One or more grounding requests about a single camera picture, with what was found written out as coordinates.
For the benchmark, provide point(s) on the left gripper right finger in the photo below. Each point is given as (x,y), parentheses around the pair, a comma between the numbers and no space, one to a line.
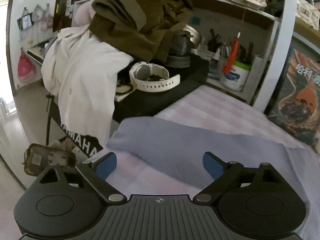
(224,175)

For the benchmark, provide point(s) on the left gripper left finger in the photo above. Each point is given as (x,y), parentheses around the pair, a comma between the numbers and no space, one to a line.
(96,173)

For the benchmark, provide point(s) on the pink checkered desk mat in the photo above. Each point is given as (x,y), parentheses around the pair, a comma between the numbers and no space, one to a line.
(207,108)

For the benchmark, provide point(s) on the white pen holder cup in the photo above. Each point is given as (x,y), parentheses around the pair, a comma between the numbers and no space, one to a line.
(237,77)

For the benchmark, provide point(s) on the Harry Potter book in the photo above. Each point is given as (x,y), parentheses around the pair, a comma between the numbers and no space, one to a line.
(295,103)

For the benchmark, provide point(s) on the white garment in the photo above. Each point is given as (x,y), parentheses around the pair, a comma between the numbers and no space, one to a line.
(81,71)

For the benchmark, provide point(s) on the red tassel charm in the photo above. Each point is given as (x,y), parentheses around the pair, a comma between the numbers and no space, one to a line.
(232,56)

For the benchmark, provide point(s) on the white wrist watch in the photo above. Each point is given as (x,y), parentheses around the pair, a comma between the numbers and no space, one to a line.
(152,78)

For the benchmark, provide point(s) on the white wooden bookshelf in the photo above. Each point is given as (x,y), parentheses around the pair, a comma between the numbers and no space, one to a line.
(261,83)

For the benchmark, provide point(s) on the metal bowl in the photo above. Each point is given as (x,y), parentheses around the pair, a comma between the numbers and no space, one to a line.
(195,35)

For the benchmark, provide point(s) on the olive green garment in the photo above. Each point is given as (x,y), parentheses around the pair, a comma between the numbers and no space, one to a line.
(140,28)

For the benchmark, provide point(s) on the white pearl handle purse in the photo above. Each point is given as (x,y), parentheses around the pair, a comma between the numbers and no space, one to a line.
(307,12)

